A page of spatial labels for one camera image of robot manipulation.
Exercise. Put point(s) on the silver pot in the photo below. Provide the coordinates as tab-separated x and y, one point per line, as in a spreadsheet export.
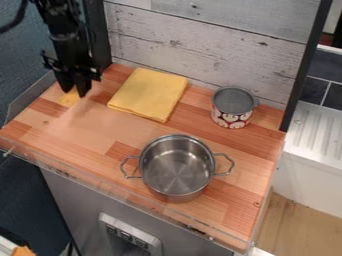
177	166

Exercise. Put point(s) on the yellow cloth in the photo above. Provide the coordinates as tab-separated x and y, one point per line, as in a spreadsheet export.
149	93

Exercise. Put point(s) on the yellow brush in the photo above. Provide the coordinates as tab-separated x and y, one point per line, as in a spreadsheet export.
70	99

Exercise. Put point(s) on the red and white can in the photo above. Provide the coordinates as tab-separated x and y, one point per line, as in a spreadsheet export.
232	108

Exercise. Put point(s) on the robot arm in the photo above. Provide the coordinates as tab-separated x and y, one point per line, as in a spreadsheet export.
64	23

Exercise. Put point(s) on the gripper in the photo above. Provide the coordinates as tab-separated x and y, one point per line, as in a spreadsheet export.
73	66

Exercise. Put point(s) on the white cabinet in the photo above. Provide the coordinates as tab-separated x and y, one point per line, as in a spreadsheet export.
311	156

